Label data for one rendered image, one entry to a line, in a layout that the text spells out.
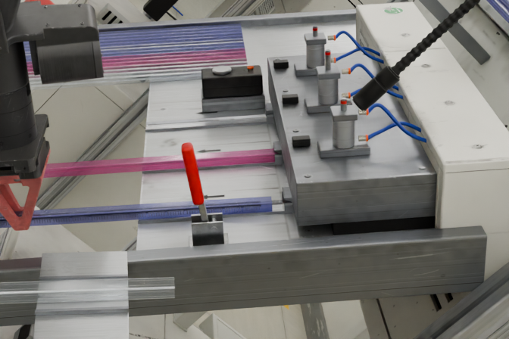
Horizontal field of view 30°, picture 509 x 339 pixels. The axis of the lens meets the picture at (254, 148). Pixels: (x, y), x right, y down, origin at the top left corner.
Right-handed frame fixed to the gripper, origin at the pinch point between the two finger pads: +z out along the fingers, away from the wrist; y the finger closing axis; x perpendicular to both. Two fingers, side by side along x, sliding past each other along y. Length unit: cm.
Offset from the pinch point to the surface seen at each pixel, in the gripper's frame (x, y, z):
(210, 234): -18.9, -6.9, -0.9
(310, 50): -31.8, 21.4, -8.0
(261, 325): -32, 209, 174
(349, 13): -42, 58, 0
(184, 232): -16.4, -3.5, 0.8
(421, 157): -39.9, -2.3, -5.2
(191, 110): -17.1, 26.6, 1.1
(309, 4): -44, 135, 24
